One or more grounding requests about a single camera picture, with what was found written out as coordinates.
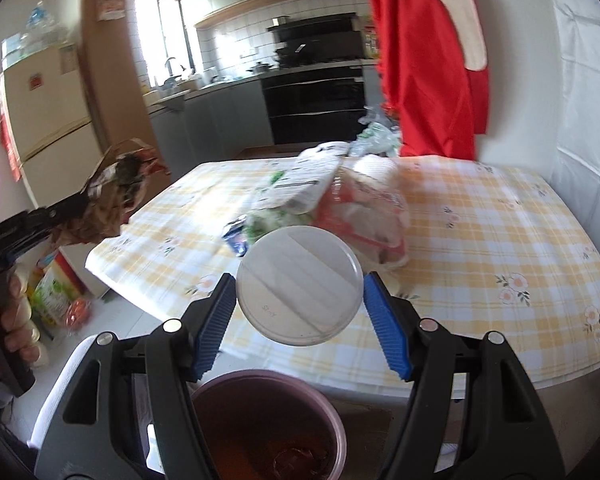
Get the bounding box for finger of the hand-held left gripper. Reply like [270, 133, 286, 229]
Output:
[32, 192, 98, 228]

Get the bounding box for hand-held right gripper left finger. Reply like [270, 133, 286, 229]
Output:
[35, 272, 238, 480]

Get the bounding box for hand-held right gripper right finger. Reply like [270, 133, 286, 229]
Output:
[362, 271, 566, 480]

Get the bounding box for brown paper bag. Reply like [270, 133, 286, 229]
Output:
[52, 140, 173, 248]

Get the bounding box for round plastic trash bin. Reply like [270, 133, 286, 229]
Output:
[190, 369, 348, 480]

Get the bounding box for white round plastic lid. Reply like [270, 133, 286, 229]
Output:
[235, 225, 365, 347]

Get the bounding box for person's left hand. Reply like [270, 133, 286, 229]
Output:
[0, 265, 43, 366]

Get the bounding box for green snack packet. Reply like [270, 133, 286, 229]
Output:
[32, 255, 86, 331]

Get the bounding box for red hanging ornament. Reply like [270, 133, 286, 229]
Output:
[0, 115, 23, 181]

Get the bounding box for small blue packet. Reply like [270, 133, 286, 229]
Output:
[222, 215, 253, 258]

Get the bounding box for cream refrigerator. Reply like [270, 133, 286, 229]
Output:
[0, 42, 111, 211]

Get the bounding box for red plastic bag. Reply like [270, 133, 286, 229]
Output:
[62, 297, 93, 336]

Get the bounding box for clear container with red label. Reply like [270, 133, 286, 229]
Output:
[315, 157, 411, 273]

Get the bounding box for green and white wrapper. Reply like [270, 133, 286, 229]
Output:
[242, 207, 316, 241]

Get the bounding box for yellow checkered tablecloth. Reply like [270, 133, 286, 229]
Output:
[85, 152, 600, 401]

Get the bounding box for white carton packaging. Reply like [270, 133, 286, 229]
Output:
[252, 142, 343, 216]

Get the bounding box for grey kitchen counter cabinet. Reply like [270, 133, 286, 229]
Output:
[147, 77, 276, 181]

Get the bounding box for pile of items on refrigerator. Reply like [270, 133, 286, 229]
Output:
[2, 2, 78, 58]

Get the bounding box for crumpled plastic bags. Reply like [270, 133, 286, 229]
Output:
[347, 105, 403, 158]

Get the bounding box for kitchen window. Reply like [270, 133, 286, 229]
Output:
[134, 0, 196, 88]

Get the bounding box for black oven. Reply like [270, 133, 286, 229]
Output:
[260, 65, 368, 146]

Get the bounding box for red hanging cloth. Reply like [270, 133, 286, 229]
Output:
[366, 0, 491, 161]

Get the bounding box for black range hood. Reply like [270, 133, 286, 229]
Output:
[266, 12, 363, 66]

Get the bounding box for wooden door frame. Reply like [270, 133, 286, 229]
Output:
[80, 0, 171, 171]

